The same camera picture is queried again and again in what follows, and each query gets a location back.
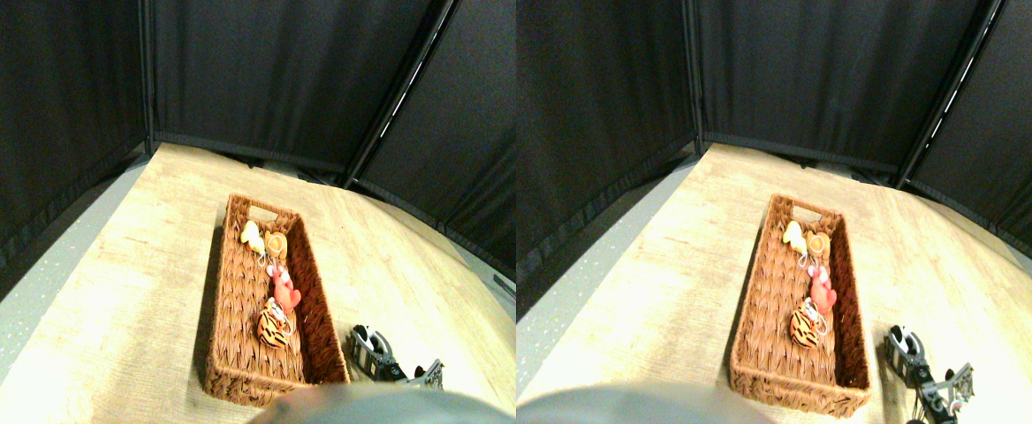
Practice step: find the orange plush toy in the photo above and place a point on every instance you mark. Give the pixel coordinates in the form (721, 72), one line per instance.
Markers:
(819, 244)
(277, 244)

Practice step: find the yellow plush toy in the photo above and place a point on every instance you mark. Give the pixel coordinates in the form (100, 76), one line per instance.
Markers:
(793, 234)
(252, 234)

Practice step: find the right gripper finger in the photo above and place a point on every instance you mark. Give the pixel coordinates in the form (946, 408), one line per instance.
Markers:
(368, 359)
(905, 362)

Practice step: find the tiger striped plush toy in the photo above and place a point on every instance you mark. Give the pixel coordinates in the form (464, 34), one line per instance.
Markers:
(806, 329)
(275, 329)

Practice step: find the brown wicker basket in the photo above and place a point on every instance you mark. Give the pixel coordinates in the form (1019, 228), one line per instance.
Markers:
(768, 300)
(238, 300)

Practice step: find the red plush toy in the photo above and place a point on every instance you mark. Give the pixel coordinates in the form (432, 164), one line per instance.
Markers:
(823, 290)
(284, 290)

